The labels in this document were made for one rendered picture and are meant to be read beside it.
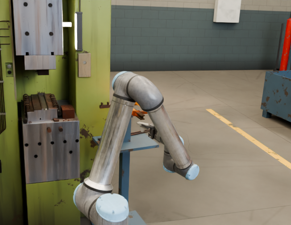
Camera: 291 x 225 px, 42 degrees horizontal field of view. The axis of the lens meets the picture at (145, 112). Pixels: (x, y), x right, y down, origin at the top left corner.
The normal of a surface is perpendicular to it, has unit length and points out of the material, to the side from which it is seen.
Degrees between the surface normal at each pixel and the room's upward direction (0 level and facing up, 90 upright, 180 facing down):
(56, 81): 90
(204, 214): 0
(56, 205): 90
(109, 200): 5
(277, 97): 90
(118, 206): 5
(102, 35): 90
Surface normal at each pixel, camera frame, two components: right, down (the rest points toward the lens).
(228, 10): 0.27, 0.30
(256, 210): 0.04, -0.95
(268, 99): -0.93, 0.07
